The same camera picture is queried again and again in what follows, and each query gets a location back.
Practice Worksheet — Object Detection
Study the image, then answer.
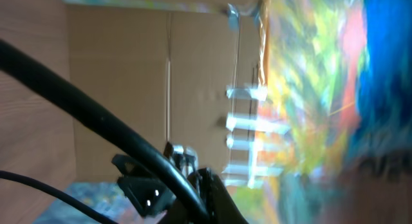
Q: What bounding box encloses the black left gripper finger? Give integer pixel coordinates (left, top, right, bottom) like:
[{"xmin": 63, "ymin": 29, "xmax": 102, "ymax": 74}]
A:
[{"xmin": 188, "ymin": 168, "xmax": 248, "ymax": 224}]

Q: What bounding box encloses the colourful patterned floor mat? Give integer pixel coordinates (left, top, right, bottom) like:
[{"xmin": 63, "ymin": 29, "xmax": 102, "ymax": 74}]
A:
[{"xmin": 61, "ymin": 0, "xmax": 411, "ymax": 223}]

